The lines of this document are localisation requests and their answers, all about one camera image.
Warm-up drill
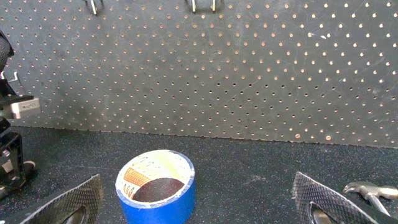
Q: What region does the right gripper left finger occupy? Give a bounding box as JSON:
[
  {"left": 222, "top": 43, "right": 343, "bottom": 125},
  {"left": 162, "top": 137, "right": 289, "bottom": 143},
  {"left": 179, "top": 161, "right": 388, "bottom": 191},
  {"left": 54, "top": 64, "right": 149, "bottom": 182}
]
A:
[{"left": 4, "top": 174, "right": 104, "bottom": 224}]

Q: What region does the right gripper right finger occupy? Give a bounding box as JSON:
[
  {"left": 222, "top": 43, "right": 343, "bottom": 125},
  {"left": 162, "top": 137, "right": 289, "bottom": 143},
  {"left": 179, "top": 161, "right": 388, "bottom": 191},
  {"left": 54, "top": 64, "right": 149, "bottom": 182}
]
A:
[{"left": 291, "top": 171, "right": 398, "bottom": 224}]

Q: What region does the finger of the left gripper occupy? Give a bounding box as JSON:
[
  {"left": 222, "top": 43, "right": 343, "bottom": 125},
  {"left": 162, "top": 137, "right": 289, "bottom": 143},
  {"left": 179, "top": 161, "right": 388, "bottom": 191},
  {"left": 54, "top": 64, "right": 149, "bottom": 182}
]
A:
[{"left": 0, "top": 29, "right": 16, "bottom": 73}]

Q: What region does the hammer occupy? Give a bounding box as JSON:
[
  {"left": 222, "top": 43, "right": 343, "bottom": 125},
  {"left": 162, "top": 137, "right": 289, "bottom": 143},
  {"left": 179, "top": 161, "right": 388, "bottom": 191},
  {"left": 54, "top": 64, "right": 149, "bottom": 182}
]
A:
[{"left": 342, "top": 181, "right": 398, "bottom": 217}]

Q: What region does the roll of blue tape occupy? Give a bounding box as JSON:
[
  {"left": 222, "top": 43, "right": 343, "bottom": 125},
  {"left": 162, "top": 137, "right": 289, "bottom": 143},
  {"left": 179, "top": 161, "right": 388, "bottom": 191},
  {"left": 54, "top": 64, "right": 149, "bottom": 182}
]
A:
[{"left": 114, "top": 149, "right": 197, "bottom": 224}]

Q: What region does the black pegboard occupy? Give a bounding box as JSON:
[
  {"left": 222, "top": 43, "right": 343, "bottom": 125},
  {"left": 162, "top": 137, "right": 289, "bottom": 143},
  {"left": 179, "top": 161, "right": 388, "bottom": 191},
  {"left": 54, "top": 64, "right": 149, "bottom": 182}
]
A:
[{"left": 0, "top": 0, "right": 398, "bottom": 149}]

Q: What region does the metal hook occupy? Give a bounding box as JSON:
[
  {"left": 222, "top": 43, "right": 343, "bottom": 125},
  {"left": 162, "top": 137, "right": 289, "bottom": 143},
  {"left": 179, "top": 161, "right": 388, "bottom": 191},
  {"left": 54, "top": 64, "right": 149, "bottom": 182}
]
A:
[
  {"left": 0, "top": 71, "right": 19, "bottom": 84},
  {"left": 186, "top": 0, "right": 223, "bottom": 13},
  {"left": 85, "top": 0, "right": 103, "bottom": 16}
]

